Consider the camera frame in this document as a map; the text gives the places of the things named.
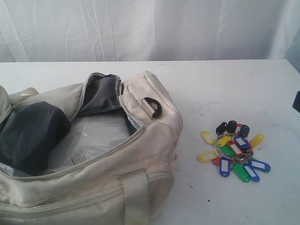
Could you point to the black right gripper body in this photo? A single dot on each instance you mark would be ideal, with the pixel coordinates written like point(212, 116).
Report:
point(296, 103)

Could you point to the colourful key tag ring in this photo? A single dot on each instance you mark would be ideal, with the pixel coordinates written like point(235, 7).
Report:
point(234, 152)

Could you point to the cream canvas duffel bag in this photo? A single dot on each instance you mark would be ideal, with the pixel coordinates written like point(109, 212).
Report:
point(127, 185)

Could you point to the clear plastic wrapped package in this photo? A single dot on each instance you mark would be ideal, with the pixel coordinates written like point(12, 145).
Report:
point(88, 137)

